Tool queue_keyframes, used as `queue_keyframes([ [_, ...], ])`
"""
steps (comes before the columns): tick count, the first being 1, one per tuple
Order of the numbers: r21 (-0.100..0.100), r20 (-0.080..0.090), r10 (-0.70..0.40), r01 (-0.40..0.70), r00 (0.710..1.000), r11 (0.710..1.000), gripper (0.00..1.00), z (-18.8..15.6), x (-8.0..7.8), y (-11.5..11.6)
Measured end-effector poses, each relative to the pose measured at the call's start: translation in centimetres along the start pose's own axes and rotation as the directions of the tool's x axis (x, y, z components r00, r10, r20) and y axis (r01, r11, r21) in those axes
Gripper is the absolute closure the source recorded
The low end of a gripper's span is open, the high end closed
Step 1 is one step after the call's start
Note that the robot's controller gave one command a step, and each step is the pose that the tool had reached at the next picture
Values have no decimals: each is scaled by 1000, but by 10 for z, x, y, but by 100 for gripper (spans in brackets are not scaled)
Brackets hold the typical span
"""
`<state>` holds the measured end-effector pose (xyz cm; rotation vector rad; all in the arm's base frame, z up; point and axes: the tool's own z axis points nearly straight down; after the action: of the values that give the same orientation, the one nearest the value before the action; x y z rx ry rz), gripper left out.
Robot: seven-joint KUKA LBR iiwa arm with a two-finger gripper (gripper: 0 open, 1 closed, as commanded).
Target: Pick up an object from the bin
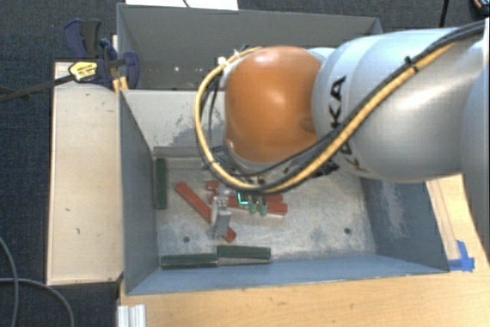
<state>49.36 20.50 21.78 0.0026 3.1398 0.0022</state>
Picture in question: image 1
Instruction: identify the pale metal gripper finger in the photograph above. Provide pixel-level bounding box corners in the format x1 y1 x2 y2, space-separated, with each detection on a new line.
207 196 224 240
219 197 234 236

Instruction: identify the grey metal bin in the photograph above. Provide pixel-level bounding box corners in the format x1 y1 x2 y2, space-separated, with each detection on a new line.
116 2 451 296

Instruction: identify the pale wood flat board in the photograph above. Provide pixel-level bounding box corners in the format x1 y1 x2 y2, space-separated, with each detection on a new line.
46 61 125 286

